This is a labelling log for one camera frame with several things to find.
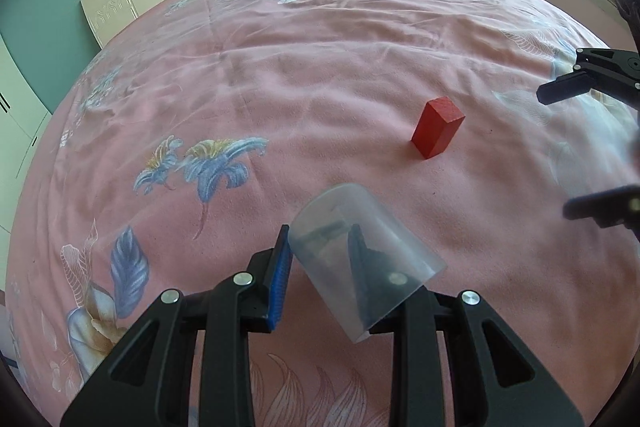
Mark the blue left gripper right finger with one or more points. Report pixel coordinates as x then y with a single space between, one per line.
376 280

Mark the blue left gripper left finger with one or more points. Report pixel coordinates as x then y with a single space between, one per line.
277 275

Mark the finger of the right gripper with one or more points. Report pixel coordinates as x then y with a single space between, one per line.
565 87
619 206

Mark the clear plastic cup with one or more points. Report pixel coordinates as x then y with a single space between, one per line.
318 240

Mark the red block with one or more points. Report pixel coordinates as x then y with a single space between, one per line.
437 126

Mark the pink bed sheet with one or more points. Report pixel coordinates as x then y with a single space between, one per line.
207 124

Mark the white wardrobe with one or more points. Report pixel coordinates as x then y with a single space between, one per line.
23 119

